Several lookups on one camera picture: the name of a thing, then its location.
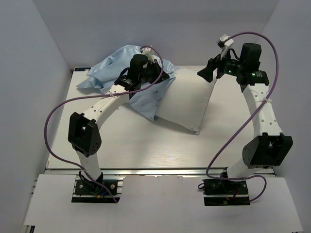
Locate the white pillow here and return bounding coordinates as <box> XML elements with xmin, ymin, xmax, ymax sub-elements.
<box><xmin>156</xmin><ymin>68</ymin><xmax>217</xmax><ymax>135</ymax></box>

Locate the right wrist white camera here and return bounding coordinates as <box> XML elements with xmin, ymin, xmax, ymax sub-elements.
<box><xmin>217</xmin><ymin>34</ymin><xmax>234</xmax><ymax>60</ymax></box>

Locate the left blue table label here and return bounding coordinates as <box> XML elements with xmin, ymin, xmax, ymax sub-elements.
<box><xmin>74</xmin><ymin>67</ymin><xmax>90</xmax><ymax>72</ymax></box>

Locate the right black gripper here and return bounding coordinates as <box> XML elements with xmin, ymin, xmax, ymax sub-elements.
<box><xmin>196</xmin><ymin>48</ymin><xmax>243</xmax><ymax>83</ymax></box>

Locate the purple cable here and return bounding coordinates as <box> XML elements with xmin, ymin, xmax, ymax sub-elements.
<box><xmin>206</xmin><ymin>32</ymin><xmax>279</xmax><ymax>202</ymax></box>
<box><xmin>44</xmin><ymin>45</ymin><xmax>164</xmax><ymax>203</ymax></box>

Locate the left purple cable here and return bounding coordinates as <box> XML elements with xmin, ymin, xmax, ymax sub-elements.
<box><xmin>44</xmin><ymin>45</ymin><xmax>164</xmax><ymax>203</ymax></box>

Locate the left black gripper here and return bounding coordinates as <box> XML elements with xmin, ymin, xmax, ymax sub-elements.
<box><xmin>139</xmin><ymin>59</ymin><xmax>170</xmax><ymax>85</ymax></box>

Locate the aluminium front rail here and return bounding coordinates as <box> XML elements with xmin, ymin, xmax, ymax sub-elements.
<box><xmin>46</xmin><ymin>167</ymin><xmax>276</xmax><ymax>180</ymax></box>

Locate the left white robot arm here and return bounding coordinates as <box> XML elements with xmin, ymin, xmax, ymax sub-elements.
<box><xmin>68</xmin><ymin>53</ymin><xmax>169</xmax><ymax>194</ymax></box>

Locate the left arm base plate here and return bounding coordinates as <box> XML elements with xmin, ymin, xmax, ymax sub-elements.
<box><xmin>71</xmin><ymin>179</ymin><xmax>122</xmax><ymax>204</ymax></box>

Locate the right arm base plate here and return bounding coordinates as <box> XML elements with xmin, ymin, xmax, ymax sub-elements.
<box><xmin>198</xmin><ymin>179</ymin><xmax>250</xmax><ymax>206</ymax></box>

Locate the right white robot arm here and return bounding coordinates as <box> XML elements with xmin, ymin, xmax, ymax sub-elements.
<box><xmin>197</xmin><ymin>42</ymin><xmax>293</xmax><ymax>194</ymax></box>

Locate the wrist white camera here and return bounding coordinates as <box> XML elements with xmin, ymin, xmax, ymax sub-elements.
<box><xmin>217</xmin><ymin>34</ymin><xmax>234</xmax><ymax>60</ymax></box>
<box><xmin>140</xmin><ymin>47</ymin><xmax>157</xmax><ymax>64</ymax></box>

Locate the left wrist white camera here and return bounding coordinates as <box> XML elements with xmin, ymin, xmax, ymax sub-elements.
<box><xmin>140</xmin><ymin>47</ymin><xmax>157</xmax><ymax>64</ymax></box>

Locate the light blue pillowcase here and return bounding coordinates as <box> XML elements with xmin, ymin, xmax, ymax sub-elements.
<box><xmin>76</xmin><ymin>45</ymin><xmax>178</xmax><ymax>121</ymax></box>

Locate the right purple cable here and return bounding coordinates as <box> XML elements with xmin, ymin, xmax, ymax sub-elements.
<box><xmin>206</xmin><ymin>32</ymin><xmax>279</xmax><ymax>202</ymax></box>

